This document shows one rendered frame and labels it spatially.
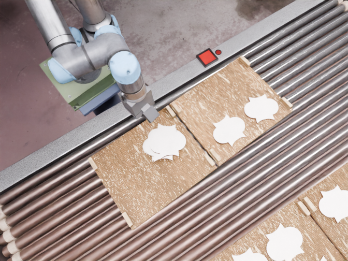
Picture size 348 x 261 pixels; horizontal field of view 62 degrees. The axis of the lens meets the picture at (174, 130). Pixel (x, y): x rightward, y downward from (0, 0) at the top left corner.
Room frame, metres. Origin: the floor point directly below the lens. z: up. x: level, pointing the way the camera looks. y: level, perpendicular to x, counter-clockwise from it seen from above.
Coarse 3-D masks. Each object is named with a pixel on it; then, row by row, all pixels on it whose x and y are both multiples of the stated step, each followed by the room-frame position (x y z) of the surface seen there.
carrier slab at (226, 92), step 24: (216, 72) 0.71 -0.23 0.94; (240, 72) 0.70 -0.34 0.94; (192, 96) 0.61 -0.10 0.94; (216, 96) 0.59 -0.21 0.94; (240, 96) 0.58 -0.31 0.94; (192, 120) 0.49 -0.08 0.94; (216, 120) 0.48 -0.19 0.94; (264, 120) 0.45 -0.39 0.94; (216, 144) 0.37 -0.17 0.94; (240, 144) 0.36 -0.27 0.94
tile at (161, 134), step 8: (160, 136) 0.42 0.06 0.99; (168, 136) 0.41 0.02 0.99; (176, 136) 0.41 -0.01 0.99; (152, 144) 0.39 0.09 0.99; (160, 144) 0.38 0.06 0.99; (168, 144) 0.38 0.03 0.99; (176, 144) 0.38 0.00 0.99; (184, 144) 0.37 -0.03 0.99; (160, 152) 0.35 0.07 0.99; (168, 152) 0.35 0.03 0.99; (176, 152) 0.34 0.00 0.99
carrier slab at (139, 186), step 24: (168, 120) 0.51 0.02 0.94; (120, 144) 0.43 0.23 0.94; (192, 144) 0.38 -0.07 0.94; (120, 168) 0.32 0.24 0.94; (144, 168) 0.31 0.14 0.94; (168, 168) 0.30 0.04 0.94; (192, 168) 0.28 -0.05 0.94; (216, 168) 0.27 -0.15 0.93; (120, 192) 0.23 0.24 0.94; (144, 192) 0.21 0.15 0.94; (168, 192) 0.20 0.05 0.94; (144, 216) 0.12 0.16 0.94
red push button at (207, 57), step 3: (207, 51) 0.84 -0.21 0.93; (201, 54) 0.83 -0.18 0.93; (204, 54) 0.83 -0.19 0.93; (207, 54) 0.82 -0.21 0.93; (210, 54) 0.82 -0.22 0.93; (201, 57) 0.81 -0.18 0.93; (204, 57) 0.81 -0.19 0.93; (207, 57) 0.81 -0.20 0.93; (210, 57) 0.80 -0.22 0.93; (213, 57) 0.80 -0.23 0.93; (204, 60) 0.79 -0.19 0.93; (207, 60) 0.79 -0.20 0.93; (210, 60) 0.79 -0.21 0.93; (207, 63) 0.77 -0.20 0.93
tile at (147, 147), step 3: (153, 132) 0.45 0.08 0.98; (153, 135) 0.43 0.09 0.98; (150, 138) 0.42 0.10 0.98; (147, 141) 0.41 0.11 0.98; (147, 144) 0.40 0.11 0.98; (144, 147) 0.39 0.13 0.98; (147, 147) 0.38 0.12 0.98; (147, 150) 0.37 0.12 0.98; (150, 150) 0.37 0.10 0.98; (147, 153) 0.36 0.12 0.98; (150, 153) 0.36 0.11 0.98; (153, 153) 0.35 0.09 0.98; (156, 153) 0.35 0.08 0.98; (156, 156) 0.34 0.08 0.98; (159, 156) 0.34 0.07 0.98; (165, 156) 0.34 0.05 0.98; (168, 156) 0.33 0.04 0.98; (171, 156) 0.33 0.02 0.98; (156, 159) 0.33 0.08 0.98; (171, 159) 0.32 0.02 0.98
